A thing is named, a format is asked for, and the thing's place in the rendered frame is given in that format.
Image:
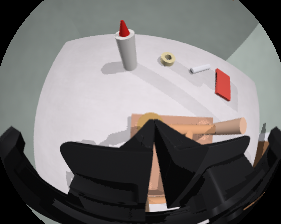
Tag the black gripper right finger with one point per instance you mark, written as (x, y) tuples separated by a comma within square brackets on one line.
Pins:
[(181, 164)]

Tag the flat red rectangular block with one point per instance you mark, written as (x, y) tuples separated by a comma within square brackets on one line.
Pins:
[(222, 87)]

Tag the beige tape roll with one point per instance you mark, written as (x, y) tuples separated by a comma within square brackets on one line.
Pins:
[(169, 56)]

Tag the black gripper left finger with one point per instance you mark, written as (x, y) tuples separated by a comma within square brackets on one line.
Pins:
[(129, 163)]

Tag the brown wooden stool legs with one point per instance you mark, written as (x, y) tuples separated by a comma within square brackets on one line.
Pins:
[(230, 127)]

